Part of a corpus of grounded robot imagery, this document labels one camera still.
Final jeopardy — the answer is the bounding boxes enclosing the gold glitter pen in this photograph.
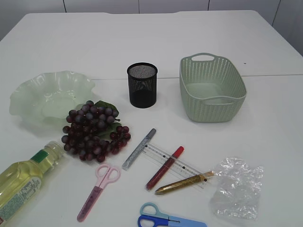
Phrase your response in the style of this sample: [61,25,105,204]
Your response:
[155,171,214,195]

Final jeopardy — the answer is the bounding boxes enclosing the pink scissors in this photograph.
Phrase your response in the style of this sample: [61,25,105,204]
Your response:
[77,164,121,222]

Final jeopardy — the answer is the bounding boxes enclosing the purple artificial grape bunch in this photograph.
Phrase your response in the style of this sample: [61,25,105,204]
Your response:
[62,100,131,163]

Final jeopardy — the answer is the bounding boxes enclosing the clear plastic ruler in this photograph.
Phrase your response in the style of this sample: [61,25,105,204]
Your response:
[143,143,207,188]

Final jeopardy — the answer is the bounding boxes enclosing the green plastic basket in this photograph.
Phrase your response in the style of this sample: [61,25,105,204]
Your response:
[179,53,247,123]

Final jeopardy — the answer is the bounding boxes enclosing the black mesh pen holder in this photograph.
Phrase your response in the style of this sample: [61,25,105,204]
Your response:
[127,62,158,108]

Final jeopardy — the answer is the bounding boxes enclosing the blue scissors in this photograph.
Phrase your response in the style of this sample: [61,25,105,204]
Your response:
[137,202,207,227]

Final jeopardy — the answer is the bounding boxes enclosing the green wavy glass plate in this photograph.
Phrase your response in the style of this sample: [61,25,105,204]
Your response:
[9,70,95,130]

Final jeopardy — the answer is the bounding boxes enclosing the yellow oil bottle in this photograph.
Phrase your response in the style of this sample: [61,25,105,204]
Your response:
[0,141,64,226]

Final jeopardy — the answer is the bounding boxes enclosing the silver glitter pen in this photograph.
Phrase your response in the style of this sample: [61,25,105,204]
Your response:
[122,128,156,171]

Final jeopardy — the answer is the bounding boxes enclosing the red glitter pen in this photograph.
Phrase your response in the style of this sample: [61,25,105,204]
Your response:
[145,146,184,191]

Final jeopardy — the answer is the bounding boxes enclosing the clear plastic sheet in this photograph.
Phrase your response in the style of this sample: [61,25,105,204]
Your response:
[210,157,264,221]

